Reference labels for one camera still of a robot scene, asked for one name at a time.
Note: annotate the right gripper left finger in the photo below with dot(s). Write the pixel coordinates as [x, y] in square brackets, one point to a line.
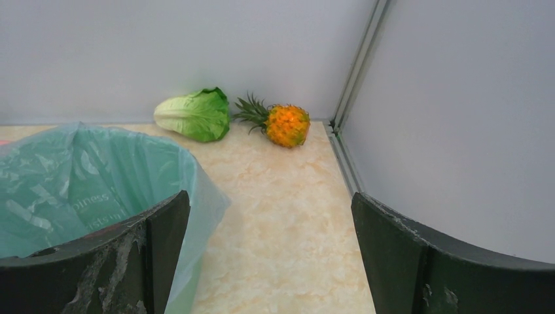
[127, 267]

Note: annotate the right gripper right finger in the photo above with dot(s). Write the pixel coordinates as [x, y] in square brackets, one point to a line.
[412, 268]

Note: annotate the green trash bin with bag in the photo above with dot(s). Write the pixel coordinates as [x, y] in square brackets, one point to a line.
[69, 181]

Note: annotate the toy bok choy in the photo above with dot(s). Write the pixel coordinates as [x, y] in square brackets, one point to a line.
[203, 116]

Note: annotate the toy pineapple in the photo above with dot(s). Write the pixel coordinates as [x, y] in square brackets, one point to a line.
[284, 125]

